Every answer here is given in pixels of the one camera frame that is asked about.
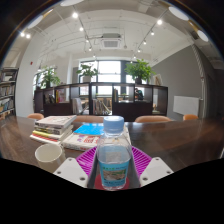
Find white book with red print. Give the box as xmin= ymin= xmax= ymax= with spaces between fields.
xmin=60 ymin=124 xmax=133 ymax=153

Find white wall radiator panel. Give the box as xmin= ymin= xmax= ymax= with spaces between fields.
xmin=172 ymin=95 xmax=201 ymax=117

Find clear water bottle blue cap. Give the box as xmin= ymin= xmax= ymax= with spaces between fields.
xmin=95 ymin=115 xmax=133 ymax=191

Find orange chairs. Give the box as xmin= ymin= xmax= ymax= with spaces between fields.
xmin=26 ymin=112 xmax=200 ymax=124

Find cream ceramic cup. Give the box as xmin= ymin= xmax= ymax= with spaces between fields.
xmin=34 ymin=143 xmax=67 ymax=174

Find blue-covered book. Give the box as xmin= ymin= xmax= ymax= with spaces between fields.
xmin=73 ymin=123 xmax=106 ymax=137

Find tall wall bookshelf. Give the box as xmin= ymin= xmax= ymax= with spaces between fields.
xmin=0 ymin=67 xmax=19 ymax=121

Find person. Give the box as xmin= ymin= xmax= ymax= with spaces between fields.
xmin=134 ymin=87 xmax=145 ymax=102

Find dark low shelf unit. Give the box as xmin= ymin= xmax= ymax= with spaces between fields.
xmin=33 ymin=82 xmax=169 ymax=122

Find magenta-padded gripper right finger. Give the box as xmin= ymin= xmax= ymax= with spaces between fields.
xmin=130 ymin=145 xmax=175 ymax=188

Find flat round red coaster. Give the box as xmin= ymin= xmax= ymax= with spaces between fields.
xmin=94 ymin=173 xmax=131 ymax=191

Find ceiling lights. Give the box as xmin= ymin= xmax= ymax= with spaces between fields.
xmin=18 ymin=0 xmax=210 ymax=54

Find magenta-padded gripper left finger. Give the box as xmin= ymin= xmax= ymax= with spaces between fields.
xmin=53 ymin=146 xmax=99 ymax=188

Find potted green plant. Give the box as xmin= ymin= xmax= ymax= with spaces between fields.
xmin=76 ymin=63 xmax=99 ymax=83
xmin=39 ymin=66 xmax=62 ymax=89
xmin=124 ymin=58 xmax=156 ymax=85

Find ceiling air conditioner unit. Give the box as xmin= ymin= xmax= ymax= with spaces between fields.
xmin=100 ymin=33 xmax=123 ymax=50

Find stack of books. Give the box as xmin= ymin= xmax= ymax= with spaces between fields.
xmin=29 ymin=114 xmax=78 ymax=146

